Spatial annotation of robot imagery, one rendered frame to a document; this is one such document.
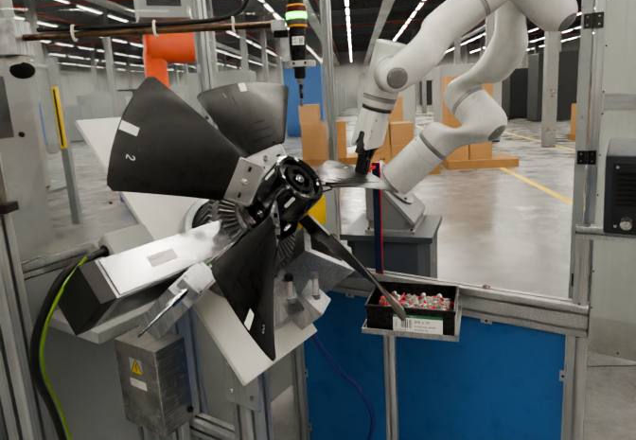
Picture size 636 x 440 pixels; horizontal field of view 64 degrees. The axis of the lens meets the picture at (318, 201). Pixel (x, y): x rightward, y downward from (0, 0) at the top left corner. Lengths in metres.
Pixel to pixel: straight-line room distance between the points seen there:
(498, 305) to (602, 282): 1.52
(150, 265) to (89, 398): 0.88
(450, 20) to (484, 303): 0.72
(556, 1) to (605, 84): 1.35
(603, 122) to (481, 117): 1.19
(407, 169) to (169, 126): 0.93
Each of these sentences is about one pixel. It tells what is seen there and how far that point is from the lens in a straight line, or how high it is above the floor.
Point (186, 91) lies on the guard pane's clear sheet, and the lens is 1.86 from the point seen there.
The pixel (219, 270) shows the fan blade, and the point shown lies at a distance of 0.78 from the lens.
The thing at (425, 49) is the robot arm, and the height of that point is 1.47.
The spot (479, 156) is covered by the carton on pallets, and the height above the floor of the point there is 0.19.
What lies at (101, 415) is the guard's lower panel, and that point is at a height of 0.47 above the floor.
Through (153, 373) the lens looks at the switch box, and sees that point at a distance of 1.28.
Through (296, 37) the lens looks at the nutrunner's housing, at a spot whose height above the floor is 1.51.
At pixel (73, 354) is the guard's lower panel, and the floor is 0.70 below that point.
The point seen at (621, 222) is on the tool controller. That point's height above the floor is 1.08.
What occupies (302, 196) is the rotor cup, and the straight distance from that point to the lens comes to 1.00.
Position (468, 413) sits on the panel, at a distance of 1.62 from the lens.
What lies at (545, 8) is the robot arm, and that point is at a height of 1.56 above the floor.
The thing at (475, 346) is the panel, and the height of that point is 0.69.
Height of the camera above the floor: 1.38
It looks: 12 degrees down
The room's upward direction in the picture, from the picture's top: 3 degrees counter-clockwise
